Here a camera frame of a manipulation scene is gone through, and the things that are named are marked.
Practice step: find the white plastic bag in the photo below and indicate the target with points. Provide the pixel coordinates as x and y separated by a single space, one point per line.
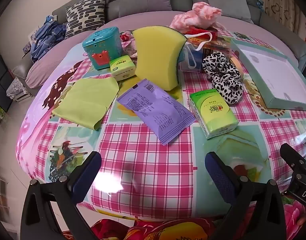
18 90

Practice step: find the small green tissue pack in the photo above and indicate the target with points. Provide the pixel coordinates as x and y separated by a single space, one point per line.
123 67

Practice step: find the leopard print scrunchie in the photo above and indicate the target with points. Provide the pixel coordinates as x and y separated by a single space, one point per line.
223 80

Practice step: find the teal plastic box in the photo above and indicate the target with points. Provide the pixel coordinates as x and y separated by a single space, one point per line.
100 45

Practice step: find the teal cardboard tray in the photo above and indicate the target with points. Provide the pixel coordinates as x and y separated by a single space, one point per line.
272 75

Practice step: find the grey pillow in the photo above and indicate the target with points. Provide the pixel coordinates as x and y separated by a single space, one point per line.
225 0

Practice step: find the patterned curtain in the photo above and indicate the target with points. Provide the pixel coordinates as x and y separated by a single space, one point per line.
280 2

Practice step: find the yellow-green cloth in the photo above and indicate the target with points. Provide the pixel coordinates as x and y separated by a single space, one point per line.
88 100

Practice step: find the yellow sponge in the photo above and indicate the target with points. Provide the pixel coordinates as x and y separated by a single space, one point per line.
153 55

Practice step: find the orange hair clip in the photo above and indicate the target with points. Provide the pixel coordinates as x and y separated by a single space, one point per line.
236 65

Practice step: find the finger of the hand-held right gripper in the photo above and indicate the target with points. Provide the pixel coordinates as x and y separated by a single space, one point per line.
291 155

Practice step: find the clear plastic box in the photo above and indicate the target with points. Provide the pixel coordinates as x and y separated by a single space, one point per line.
184 65

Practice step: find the purple packet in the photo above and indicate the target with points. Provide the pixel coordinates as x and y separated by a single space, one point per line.
155 110

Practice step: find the large green tissue pack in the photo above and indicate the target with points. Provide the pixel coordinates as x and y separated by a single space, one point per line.
213 112

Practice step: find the pink checkered tablecloth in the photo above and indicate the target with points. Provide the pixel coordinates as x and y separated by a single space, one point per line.
148 170

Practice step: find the black patterned pillow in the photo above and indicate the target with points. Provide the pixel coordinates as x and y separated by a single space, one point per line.
85 12

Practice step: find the pink fluffy sock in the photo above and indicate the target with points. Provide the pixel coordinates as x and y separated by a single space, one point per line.
195 15

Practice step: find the small blue cloth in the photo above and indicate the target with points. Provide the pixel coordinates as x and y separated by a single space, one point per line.
259 2

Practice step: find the decorated tin box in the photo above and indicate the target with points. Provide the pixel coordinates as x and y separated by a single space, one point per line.
215 46

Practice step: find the red scrunchie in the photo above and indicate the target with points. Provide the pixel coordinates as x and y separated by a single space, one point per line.
124 37

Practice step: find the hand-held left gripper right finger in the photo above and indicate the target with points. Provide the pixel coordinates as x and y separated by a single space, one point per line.
218 173

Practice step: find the blue plaid cloth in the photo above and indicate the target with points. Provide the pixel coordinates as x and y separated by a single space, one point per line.
48 37

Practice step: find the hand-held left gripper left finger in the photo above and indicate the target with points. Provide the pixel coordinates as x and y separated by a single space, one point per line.
86 171

